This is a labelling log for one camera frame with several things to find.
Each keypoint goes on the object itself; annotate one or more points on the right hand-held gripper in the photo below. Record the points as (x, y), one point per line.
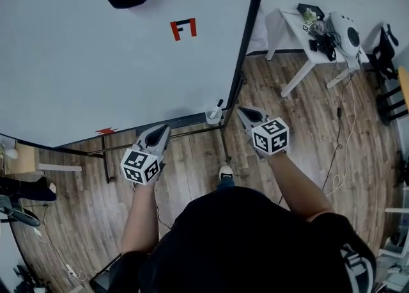
(270, 136)

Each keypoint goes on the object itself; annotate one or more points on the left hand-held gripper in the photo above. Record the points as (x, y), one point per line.
(139, 167)

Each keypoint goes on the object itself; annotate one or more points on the black marker pen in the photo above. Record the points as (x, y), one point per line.
(216, 109)

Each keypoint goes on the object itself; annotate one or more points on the white pen cup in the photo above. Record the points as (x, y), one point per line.
(213, 120)

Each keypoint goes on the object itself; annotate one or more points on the person's left forearm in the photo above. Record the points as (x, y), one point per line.
(139, 218)

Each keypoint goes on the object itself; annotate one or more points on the person's right forearm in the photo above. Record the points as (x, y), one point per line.
(300, 186)

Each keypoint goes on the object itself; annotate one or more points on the person's white shoe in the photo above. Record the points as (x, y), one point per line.
(226, 171)

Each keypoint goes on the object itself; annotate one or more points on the person's blue jeans leg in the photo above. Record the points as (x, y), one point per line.
(225, 184)

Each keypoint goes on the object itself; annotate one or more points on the black power adapter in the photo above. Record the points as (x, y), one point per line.
(339, 112)

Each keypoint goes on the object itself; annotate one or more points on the white table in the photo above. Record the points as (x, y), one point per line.
(297, 32)

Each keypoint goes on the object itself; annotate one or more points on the pale green plant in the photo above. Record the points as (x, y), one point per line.
(309, 14)

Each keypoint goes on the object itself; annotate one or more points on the person's black shirt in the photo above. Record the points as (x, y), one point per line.
(243, 240)

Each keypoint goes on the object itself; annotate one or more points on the white round device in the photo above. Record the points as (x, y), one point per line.
(342, 34)

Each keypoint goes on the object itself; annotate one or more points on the black tray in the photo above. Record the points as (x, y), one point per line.
(318, 10)

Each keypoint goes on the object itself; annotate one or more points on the light wooden side table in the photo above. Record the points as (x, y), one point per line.
(27, 160)

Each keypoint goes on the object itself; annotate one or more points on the black office chair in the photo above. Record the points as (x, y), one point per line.
(385, 55)

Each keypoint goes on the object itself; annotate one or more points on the white round lamp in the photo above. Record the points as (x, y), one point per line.
(12, 153)

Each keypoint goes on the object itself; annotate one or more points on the black folding chair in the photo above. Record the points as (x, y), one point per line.
(102, 280)

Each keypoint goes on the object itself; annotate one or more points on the yellow round table black legs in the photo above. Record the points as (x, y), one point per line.
(404, 80)

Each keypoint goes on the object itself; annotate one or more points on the black stand base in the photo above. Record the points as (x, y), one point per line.
(403, 170)

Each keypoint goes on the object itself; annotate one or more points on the white power strip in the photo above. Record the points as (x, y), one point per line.
(71, 270)

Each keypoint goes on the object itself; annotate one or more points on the white whiteboard black frame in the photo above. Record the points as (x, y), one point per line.
(96, 77)

